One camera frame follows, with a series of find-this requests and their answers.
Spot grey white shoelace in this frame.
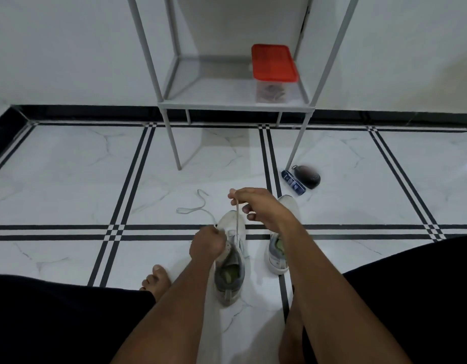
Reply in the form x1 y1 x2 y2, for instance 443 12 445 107
175 188 250 258

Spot person's right forearm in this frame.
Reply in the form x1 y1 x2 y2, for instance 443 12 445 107
283 223 413 364

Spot person's right leg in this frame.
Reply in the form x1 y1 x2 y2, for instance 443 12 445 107
278 295 307 364

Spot clear container with red lid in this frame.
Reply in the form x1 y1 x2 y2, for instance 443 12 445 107
251 43 299 104

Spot black oval polish bottle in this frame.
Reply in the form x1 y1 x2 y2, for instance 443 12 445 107
291 164 322 191

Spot clear box with red lid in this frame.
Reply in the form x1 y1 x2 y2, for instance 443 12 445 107
257 83 287 103

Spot person's left forearm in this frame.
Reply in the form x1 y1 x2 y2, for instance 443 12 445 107
110 255 219 364

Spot person's left hand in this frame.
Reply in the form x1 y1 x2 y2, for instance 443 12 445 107
188 224 227 265

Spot person's right hand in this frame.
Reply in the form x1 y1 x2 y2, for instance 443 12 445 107
227 187 301 235

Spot person's left foot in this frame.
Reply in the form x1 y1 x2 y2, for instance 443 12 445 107
139 264 172 303

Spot grey metal shelf rack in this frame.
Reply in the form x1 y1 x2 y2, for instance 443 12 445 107
126 0 362 171

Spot black shorts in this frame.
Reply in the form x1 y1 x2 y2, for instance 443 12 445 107
0 234 467 364

